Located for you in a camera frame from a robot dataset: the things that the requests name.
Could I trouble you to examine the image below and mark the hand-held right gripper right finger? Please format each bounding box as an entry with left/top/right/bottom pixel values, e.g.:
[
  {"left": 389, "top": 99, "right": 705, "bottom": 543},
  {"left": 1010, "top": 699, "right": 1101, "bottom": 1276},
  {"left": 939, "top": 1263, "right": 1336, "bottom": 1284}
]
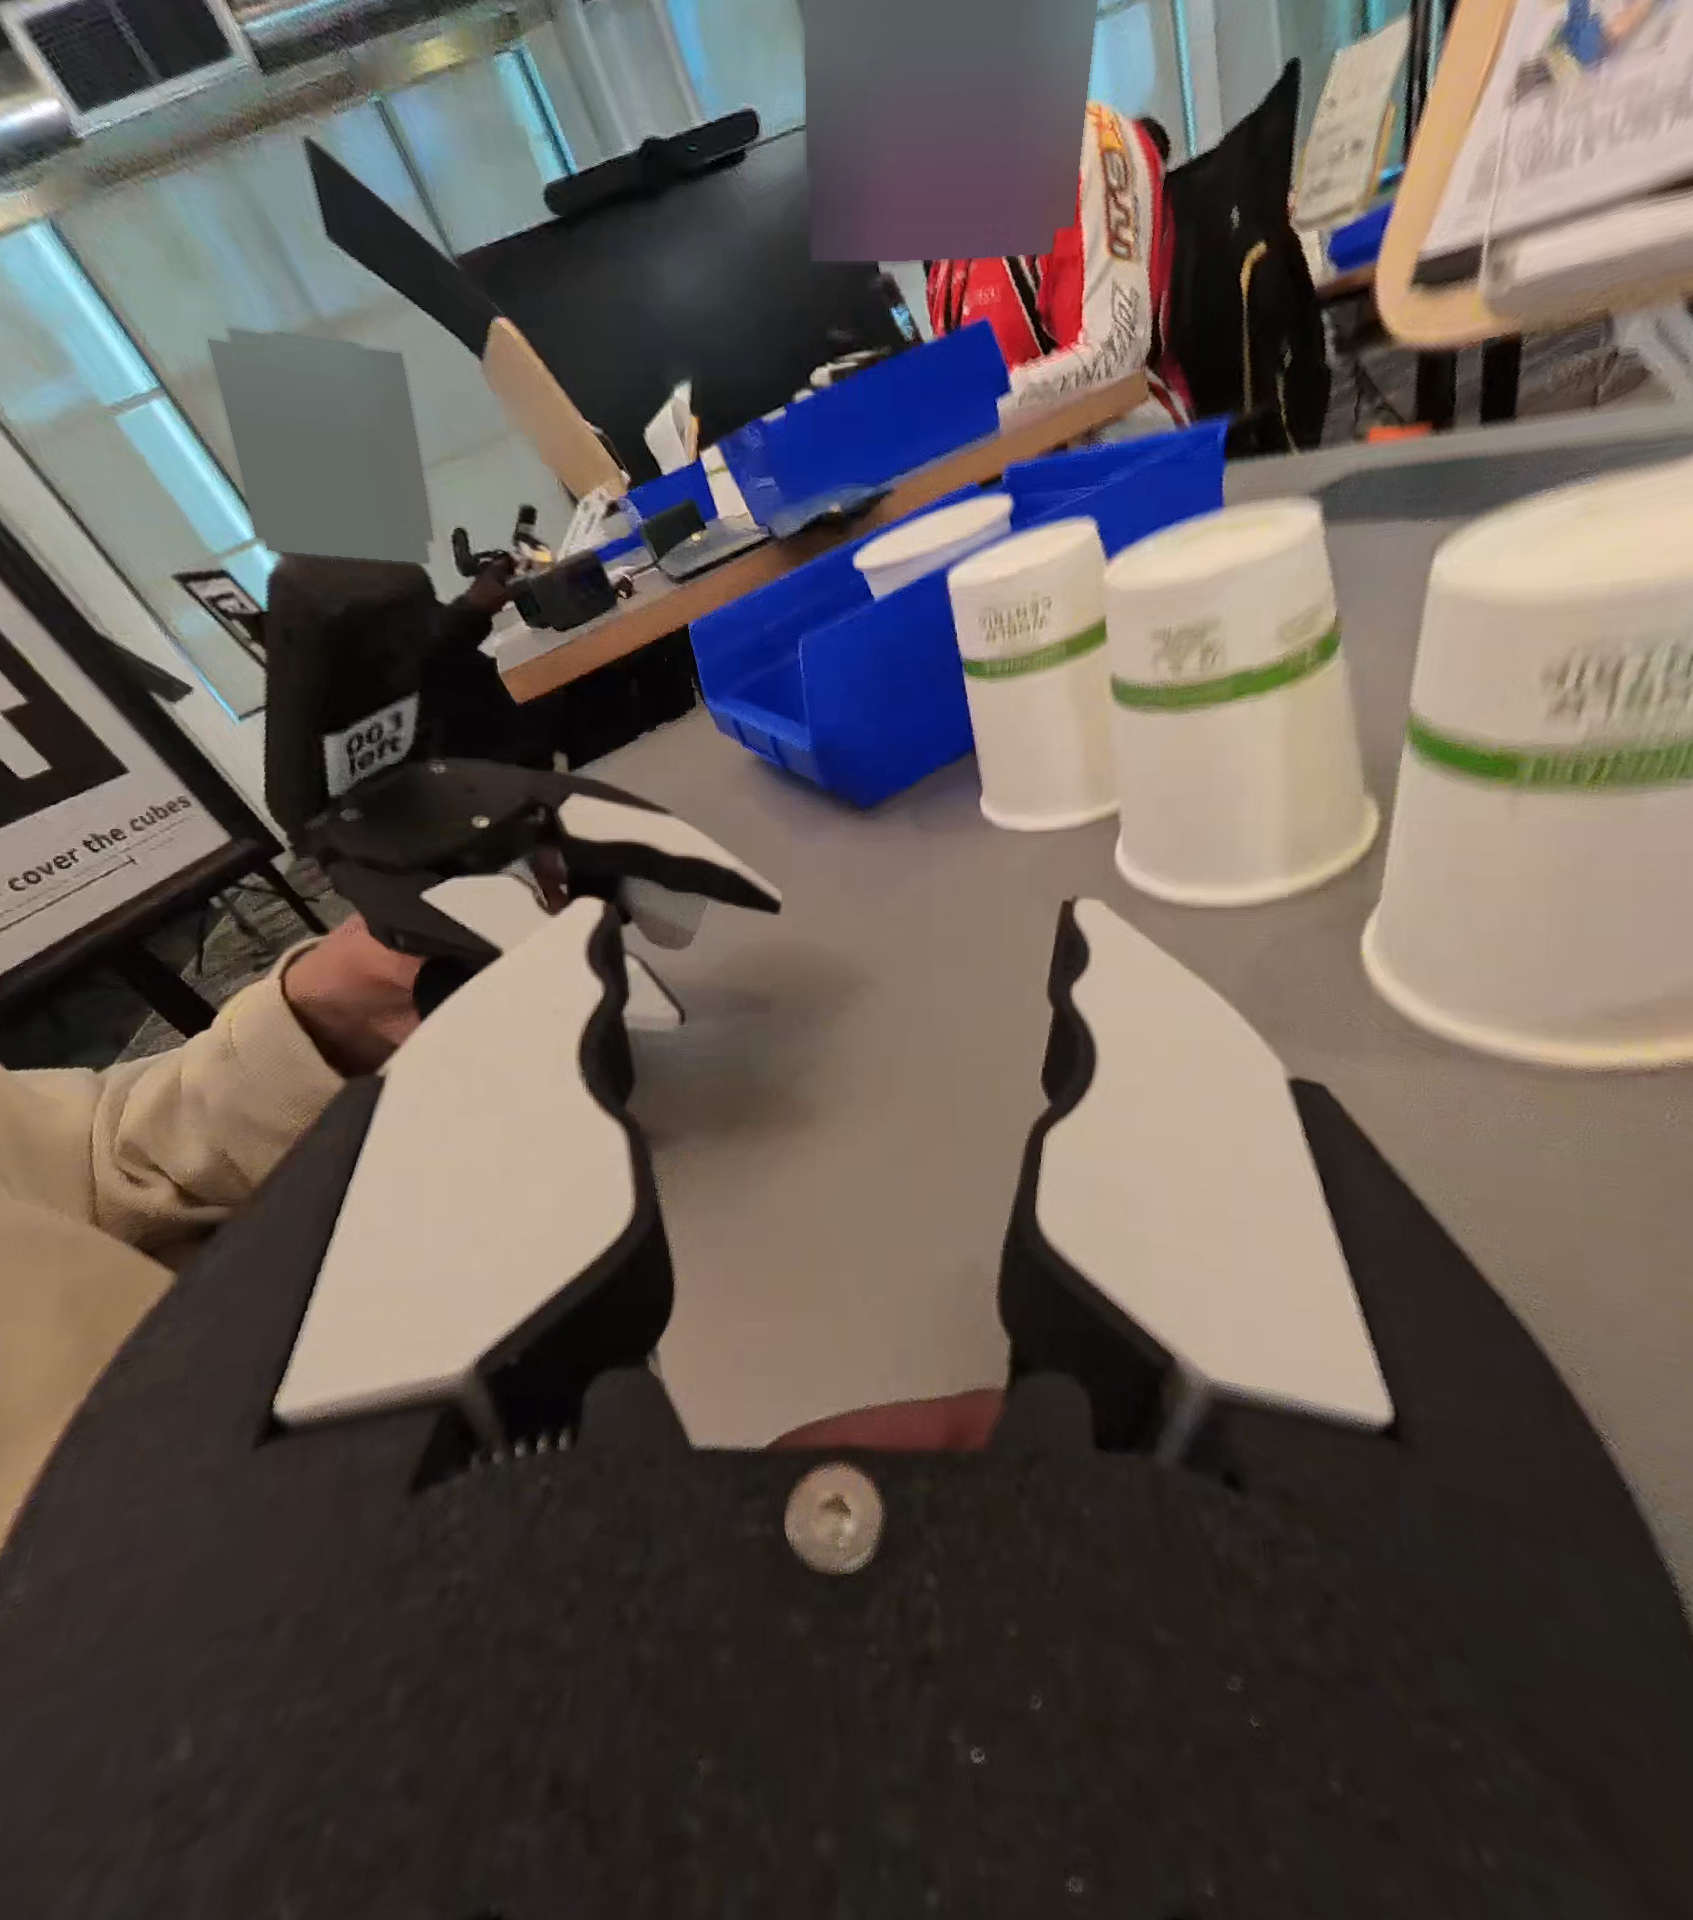
[{"left": 998, "top": 898, "right": 1394, "bottom": 1458}]

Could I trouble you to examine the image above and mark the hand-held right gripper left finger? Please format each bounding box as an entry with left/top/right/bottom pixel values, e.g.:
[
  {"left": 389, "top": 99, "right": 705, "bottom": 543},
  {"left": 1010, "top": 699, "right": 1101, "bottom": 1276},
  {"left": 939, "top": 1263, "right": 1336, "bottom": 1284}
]
[{"left": 271, "top": 898, "right": 677, "bottom": 1444}]

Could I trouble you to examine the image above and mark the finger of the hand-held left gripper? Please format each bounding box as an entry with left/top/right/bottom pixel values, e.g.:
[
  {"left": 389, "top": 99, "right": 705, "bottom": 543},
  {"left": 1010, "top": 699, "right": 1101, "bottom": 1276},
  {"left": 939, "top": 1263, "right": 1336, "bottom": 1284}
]
[
  {"left": 551, "top": 792, "right": 786, "bottom": 919},
  {"left": 610, "top": 882, "right": 717, "bottom": 953}
]

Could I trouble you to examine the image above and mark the white green-banded paper cup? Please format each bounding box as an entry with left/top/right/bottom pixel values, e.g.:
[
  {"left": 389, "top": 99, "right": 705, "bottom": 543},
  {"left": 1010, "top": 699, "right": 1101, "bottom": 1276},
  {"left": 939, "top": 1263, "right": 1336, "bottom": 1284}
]
[
  {"left": 1359, "top": 451, "right": 1693, "bottom": 1075},
  {"left": 1103, "top": 497, "right": 1380, "bottom": 913},
  {"left": 852, "top": 496, "right": 1016, "bottom": 604},
  {"left": 951, "top": 517, "right": 1131, "bottom": 838}
]

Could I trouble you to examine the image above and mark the person's left forearm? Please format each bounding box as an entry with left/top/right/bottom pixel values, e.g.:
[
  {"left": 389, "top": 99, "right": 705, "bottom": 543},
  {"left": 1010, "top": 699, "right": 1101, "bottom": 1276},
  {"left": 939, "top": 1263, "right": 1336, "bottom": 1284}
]
[{"left": 0, "top": 978, "right": 354, "bottom": 1284}]

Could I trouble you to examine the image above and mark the person's left hand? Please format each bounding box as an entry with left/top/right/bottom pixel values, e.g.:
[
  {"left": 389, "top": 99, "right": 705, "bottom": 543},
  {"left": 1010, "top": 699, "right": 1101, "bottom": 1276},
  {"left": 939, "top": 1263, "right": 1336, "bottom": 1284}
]
[{"left": 277, "top": 919, "right": 427, "bottom": 1078}]

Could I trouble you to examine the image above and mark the wooden desk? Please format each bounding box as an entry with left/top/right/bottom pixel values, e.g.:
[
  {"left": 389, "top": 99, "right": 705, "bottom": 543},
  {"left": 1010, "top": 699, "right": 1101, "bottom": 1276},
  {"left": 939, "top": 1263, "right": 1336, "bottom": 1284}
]
[{"left": 492, "top": 363, "right": 1153, "bottom": 706}]

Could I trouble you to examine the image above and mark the blue plastic bin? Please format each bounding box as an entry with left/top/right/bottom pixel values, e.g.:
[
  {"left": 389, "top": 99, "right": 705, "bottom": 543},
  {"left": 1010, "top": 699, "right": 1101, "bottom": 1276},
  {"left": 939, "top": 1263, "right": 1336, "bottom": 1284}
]
[
  {"left": 627, "top": 318, "right": 1014, "bottom": 543},
  {"left": 687, "top": 416, "right": 1234, "bottom": 812}
]

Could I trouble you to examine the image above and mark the framed task sign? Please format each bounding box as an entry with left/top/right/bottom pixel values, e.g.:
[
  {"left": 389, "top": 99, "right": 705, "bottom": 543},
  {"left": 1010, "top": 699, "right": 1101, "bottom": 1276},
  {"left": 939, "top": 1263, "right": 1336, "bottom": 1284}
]
[{"left": 0, "top": 407, "right": 288, "bottom": 1036}]

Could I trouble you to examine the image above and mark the black monitor screen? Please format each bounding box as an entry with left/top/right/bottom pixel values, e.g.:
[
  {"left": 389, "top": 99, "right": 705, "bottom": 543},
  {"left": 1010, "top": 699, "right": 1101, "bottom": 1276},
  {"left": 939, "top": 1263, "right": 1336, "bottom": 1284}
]
[{"left": 463, "top": 128, "right": 920, "bottom": 451}]

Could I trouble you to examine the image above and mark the black video bar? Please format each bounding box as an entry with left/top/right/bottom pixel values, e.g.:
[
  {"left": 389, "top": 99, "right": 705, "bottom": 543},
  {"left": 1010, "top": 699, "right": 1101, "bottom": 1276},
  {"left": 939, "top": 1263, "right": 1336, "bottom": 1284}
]
[{"left": 540, "top": 108, "right": 761, "bottom": 219}]

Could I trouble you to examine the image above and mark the black jacket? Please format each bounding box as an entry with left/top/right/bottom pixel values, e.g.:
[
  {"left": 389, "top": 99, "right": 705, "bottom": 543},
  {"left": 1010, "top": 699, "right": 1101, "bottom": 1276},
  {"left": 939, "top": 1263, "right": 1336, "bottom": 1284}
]
[{"left": 1161, "top": 59, "right": 1336, "bottom": 459}]

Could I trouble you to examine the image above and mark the wooden display board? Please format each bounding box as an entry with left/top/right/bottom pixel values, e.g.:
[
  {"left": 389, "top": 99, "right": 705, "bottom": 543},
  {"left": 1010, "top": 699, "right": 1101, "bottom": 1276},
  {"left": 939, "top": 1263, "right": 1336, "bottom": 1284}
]
[{"left": 1372, "top": 0, "right": 1693, "bottom": 358}]

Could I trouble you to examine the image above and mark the white paper notice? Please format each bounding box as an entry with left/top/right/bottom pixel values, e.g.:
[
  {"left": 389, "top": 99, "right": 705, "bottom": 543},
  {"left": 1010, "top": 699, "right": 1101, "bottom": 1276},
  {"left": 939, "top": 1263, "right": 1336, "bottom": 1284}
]
[{"left": 1294, "top": 17, "right": 1416, "bottom": 238}]

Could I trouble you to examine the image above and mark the printed instruction sheet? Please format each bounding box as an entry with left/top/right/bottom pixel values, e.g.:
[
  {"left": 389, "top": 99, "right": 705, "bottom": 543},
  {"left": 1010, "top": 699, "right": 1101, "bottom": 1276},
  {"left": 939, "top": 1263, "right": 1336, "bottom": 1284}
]
[{"left": 1418, "top": 0, "right": 1693, "bottom": 261}]

